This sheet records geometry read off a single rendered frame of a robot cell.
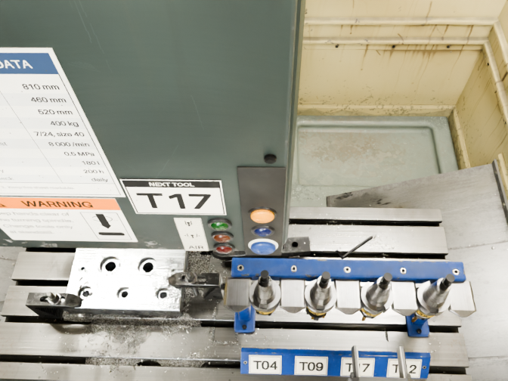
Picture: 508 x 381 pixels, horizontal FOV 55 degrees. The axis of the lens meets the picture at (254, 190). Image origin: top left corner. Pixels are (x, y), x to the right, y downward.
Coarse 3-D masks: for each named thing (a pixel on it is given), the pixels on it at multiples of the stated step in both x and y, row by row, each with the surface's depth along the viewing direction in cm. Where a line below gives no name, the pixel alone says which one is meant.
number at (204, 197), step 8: (168, 192) 49; (176, 192) 49; (184, 192) 49; (192, 192) 49; (200, 192) 49; (208, 192) 49; (168, 200) 51; (176, 200) 51; (184, 200) 51; (192, 200) 50; (200, 200) 50; (208, 200) 50; (216, 200) 50; (168, 208) 52; (176, 208) 52; (184, 208) 52; (192, 208) 52; (200, 208) 52; (208, 208) 52; (216, 208) 52
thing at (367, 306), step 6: (366, 288) 97; (360, 294) 98; (390, 294) 97; (366, 300) 96; (390, 300) 96; (366, 306) 96; (372, 306) 95; (378, 306) 95; (384, 306) 96; (372, 312) 97; (384, 312) 97
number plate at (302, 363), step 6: (300, 360) 117; (306, 360) 117; (312, 360) 117; (318, 360) 117; (324, 360) 117; (300, 366) 118; (306, 366) 118; (312, 366) 118; (318, 366) 118; (324, 366) 117; (300, 372) 118; (306, 372) 118; (312, 372) 118; (318, 372) 118; (324, 372) 118
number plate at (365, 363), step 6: (342, 360) 117; (348, 360) 117; (360, 360) 116; (366, 360) 116; (372, 360) 116; (342, 366) 117; (348, 366) 117; (360, 366) 117; (366, 366) 117; (372, 366) 117; (342, 372) 118; (348, 372) 118; (360, 372) 118; (366, 372) 118; (372, 372) 118
